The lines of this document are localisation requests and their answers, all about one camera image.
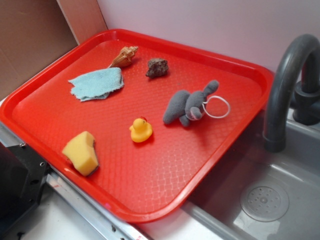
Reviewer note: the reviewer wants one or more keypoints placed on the light blue cloth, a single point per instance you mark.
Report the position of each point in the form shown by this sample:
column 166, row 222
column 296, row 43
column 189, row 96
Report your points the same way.
column 97, row 85

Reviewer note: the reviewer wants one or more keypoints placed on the yellow rubber duck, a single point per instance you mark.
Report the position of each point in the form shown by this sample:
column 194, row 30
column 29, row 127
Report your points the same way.
column 141, row 130

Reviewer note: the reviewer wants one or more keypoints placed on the brown cardboard panel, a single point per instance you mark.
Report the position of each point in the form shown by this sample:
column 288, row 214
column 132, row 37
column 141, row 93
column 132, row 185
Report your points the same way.
column 35, row 33

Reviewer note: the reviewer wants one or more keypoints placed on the gray plush animal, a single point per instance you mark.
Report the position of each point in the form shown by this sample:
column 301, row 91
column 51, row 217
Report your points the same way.
column 188, row 107

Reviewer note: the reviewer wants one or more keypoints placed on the yellow sponge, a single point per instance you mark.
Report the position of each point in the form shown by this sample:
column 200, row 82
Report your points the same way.
column 80, row 150

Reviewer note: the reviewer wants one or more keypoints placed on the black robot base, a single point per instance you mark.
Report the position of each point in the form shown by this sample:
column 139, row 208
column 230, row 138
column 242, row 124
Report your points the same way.
column 23, row 173

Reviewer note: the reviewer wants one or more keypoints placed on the red plastic tray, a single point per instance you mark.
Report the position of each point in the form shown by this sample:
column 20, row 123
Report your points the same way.
column 137, row 182

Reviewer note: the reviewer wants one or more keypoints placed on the gray plastic sink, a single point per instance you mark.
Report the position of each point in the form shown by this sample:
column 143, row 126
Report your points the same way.
column 253, row 194

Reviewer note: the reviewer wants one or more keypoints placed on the dark brown rock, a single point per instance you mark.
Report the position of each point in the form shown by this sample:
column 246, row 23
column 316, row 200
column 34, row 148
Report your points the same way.
column 157, row 67

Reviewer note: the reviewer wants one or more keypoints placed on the gray plastic faucet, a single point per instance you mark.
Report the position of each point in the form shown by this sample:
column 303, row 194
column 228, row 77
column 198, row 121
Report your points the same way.
column 296, row 85

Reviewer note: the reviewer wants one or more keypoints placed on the brown seashell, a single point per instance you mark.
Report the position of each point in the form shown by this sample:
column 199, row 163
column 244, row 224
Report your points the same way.
column 124, row 58

